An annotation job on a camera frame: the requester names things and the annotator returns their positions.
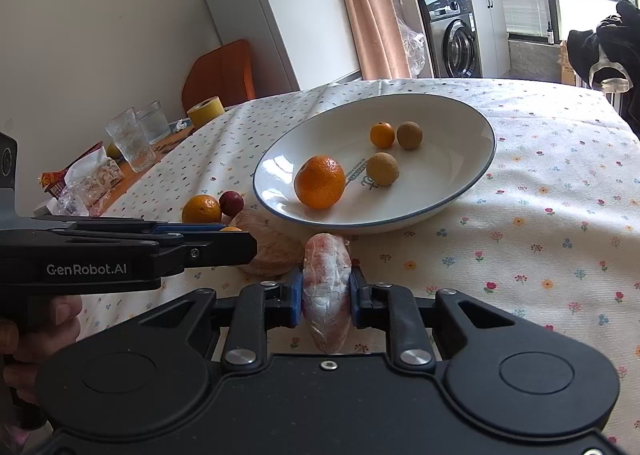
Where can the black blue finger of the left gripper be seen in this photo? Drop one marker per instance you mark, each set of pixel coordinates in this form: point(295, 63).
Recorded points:
point(220, 247)

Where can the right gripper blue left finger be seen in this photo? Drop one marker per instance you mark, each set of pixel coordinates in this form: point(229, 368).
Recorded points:
point(249, 316)

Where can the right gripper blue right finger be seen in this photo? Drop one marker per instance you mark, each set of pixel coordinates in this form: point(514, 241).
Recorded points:
point(402, 317)

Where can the peeled pomelo segment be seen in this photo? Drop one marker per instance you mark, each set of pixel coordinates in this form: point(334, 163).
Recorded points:
point(276, 253)
point(326, 298)

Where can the pale longan fruit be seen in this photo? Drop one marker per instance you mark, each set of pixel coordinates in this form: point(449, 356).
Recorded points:
point(382, 169)

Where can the brown longan fruit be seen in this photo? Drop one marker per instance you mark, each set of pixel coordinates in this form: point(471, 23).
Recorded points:
point(409, 135)

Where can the person's left hand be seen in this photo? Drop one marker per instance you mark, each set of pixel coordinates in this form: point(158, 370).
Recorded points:
point(49, 328)

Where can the mandarin on tablecloth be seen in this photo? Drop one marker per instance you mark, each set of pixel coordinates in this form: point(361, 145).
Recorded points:
point(201, 209)

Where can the dark red plum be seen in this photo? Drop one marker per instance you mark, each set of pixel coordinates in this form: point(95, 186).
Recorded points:
point(231, 203)

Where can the snack bag with nuts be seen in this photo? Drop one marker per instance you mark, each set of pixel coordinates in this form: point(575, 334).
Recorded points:
point(82, 189)

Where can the large mandarin in plate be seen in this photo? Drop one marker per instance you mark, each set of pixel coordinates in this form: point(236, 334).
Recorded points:
point(320, 182)

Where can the yellow tape roll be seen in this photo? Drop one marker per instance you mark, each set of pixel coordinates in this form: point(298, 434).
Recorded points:
point(204, 112)

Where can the clear drinking glass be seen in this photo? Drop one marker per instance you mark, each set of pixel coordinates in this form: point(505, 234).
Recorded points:
point(153, 122)
point(127, 136)

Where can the floral white tablecloth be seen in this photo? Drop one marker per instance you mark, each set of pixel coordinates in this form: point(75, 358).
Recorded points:
point(550, 233)

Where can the orange chair back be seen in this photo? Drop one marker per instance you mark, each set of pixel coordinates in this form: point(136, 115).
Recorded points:
point(225, 73)

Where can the white plate with blue rim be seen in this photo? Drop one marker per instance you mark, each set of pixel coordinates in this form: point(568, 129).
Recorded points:
point(457, 149)

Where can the small kumquat in plate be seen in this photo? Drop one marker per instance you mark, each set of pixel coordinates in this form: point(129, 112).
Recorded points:
point(382, 135)

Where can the white refrigerator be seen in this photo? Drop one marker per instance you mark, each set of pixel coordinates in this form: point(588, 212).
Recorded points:
point(294, 44)

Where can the peach curtain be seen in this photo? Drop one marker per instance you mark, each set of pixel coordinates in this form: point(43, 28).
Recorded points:
point(378, 42)

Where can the crumpled clear plastic bag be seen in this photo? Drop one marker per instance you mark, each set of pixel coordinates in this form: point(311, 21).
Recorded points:
point(415, 46)

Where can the silver washing machine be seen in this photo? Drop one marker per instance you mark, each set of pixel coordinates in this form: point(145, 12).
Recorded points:
point(451, 36)

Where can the white cabinet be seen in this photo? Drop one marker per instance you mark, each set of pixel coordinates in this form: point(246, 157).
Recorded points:
point(492, 38)

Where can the black clothes pile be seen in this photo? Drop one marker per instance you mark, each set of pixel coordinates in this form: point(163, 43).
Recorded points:
point(607, 58)

